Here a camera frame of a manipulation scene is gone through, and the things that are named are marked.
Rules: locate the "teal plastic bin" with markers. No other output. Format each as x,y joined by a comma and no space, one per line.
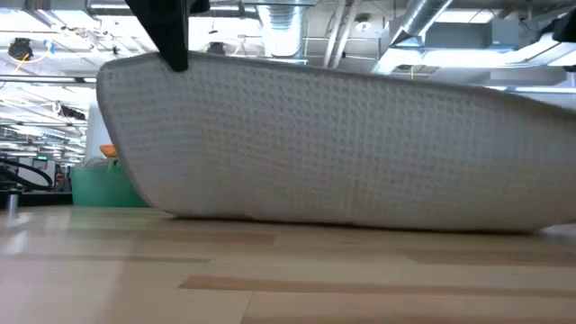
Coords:
99,189

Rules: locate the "gray waffle-weave towel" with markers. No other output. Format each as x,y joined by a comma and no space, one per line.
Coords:
96,163
315,148

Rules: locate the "gray ceiling air unit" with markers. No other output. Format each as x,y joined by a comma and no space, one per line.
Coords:
468,35

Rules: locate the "black ceiling-hung device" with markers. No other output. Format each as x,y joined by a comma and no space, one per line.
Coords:
20,49

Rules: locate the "orange microfiber towel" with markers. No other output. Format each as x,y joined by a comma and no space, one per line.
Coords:
108,150

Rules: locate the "black aluminum table frame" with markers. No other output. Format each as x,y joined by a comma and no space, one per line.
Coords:
40,199

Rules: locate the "silver ribbed ceiling duct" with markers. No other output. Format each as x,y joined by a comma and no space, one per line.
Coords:
283,31
423,18

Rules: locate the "white building column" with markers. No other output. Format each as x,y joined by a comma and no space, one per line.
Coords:
96,135

